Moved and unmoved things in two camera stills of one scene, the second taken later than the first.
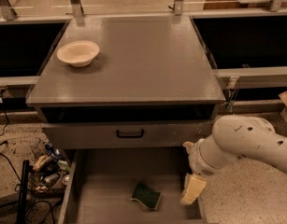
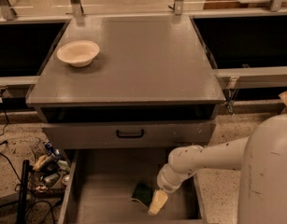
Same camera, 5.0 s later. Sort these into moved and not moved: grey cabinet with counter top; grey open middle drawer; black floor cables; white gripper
Moved: white gripper
Not moved: grey open middle drawer; grey cabinet with counter top; black floor cables
